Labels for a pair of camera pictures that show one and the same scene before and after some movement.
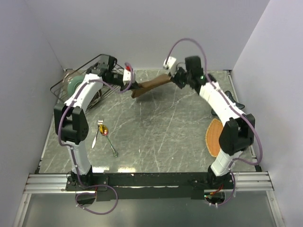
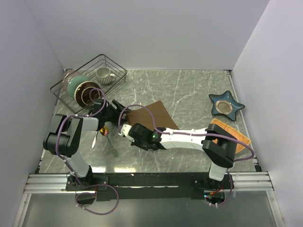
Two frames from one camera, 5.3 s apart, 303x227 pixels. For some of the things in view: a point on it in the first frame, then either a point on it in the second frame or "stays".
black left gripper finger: [134, 85] to [120, 107]
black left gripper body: [114, 80] to [111, 114]
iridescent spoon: [104, 131] stays
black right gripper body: [180, 78] to [141, 144]
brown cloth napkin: [143, 86] to [141, 116]
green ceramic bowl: [73, 83] stays
